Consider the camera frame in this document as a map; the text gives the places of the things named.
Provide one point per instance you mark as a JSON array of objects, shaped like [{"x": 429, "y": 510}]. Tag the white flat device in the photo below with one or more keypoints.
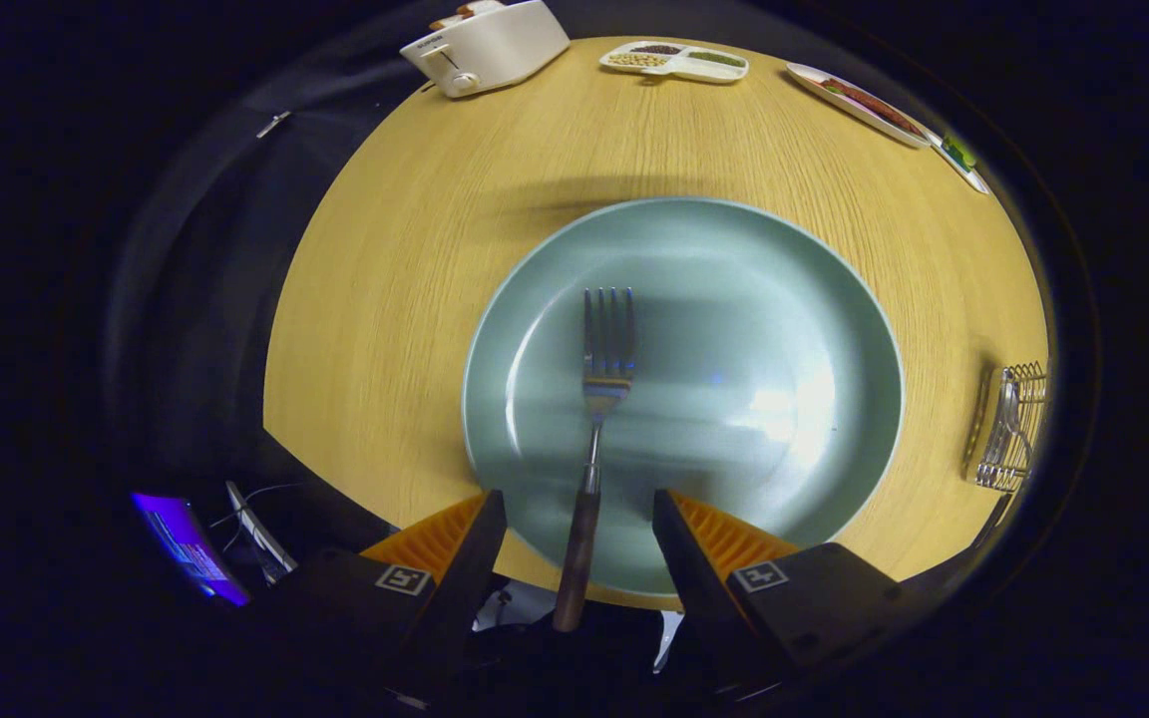
[{"x": 260, "y": 529}]

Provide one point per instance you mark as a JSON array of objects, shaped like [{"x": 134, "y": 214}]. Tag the white square coaster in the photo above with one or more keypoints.
[{"x": 973, "y": 179}]

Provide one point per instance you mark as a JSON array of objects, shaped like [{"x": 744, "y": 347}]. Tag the perforated steel tray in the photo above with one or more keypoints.
[{"x": 1018, "y": 469}]

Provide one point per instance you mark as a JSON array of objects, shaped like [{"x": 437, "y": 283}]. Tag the green label drink bottle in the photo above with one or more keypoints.
[{"x": 958, "y": 152}]

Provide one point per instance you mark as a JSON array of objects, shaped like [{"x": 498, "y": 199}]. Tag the white toaster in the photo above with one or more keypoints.
[{"x": 495, "y": 50}]

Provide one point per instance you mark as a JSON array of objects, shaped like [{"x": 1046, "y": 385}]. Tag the silver clip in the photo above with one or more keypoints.
[{"x": 273, "y": 125}]

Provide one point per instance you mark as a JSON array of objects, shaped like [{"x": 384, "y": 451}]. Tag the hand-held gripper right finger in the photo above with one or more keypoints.
[{"x": 699, "y": 578}]

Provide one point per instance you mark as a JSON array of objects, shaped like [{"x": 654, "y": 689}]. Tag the white plate with meat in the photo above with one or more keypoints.
[{"x": 864, "y": 105}]

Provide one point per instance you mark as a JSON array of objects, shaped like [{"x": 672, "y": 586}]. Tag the toast slices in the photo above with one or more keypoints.
[{"x": 470, "y": 10}]

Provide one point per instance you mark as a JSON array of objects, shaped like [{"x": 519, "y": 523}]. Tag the white divided dish with beans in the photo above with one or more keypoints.
[{"x": 674, "y": 62}]

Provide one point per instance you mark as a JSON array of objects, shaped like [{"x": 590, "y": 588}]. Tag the laptop with purple screen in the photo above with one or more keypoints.
[{"x": 191, "y": 548}]

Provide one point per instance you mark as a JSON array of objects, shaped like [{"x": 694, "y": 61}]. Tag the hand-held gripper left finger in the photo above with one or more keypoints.
[{"x": 465, "y": 578}]

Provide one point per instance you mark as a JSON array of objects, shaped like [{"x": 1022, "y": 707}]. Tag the light green plate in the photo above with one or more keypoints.
[{"x": 734, "y": 329}]

